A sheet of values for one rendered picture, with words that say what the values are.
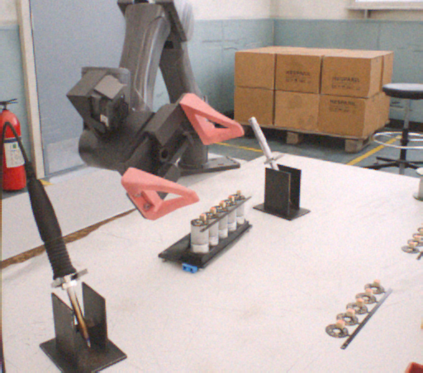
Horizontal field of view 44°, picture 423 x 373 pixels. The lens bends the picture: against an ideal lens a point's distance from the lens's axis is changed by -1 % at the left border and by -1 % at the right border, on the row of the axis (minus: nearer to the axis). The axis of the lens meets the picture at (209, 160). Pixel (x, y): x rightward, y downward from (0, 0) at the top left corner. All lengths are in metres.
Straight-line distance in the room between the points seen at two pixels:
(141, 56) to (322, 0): 4.78
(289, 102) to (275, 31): 1.53
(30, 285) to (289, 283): 0.33
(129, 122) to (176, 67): 0.34
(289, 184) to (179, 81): 0.28
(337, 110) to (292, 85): 0.43
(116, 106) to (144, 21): 0.25
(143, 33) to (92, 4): 3.04
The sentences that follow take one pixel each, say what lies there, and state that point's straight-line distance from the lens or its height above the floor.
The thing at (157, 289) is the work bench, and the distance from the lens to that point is 0.67.
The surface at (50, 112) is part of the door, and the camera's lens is 3.64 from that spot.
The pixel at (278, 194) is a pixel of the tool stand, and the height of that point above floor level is 0.79.
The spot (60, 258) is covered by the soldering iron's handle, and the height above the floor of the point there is 0.85.
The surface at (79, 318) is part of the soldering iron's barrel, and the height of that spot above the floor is 0.79.
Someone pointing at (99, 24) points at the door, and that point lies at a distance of 3.86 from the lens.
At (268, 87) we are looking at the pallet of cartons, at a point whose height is 0.46.
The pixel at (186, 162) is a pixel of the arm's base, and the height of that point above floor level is 0.77.
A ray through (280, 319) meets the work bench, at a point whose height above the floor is 0.75.
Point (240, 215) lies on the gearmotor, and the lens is 0.80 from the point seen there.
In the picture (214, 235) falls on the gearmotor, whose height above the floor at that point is 0.79.
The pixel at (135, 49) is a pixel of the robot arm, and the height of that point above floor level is 1.03.
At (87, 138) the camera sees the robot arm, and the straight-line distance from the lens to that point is 0.66.
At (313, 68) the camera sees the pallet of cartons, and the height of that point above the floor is 0.64.
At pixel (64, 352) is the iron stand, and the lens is 0.57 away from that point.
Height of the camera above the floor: 1.09
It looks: 16 degrees down
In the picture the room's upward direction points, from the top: straight up
